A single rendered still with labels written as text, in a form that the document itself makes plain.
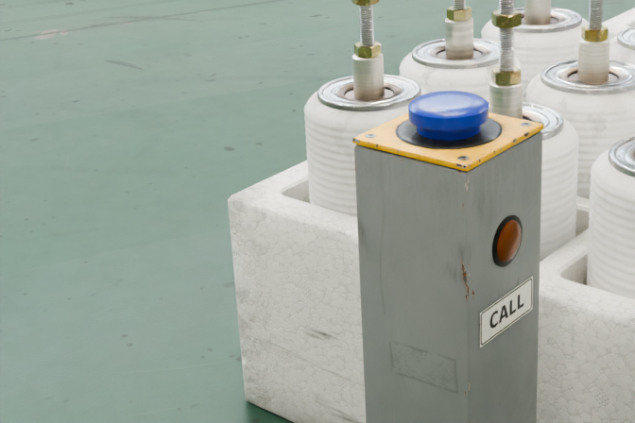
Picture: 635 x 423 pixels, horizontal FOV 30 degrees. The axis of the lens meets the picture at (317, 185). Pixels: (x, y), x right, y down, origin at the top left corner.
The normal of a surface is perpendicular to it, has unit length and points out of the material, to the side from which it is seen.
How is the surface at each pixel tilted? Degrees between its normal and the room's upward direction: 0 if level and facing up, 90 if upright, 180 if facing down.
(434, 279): 90
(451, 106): 0
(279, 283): 90
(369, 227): 90
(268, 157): 0
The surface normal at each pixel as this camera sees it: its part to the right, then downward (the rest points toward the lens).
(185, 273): -0.05, -0.92
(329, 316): -0.65, 0.32
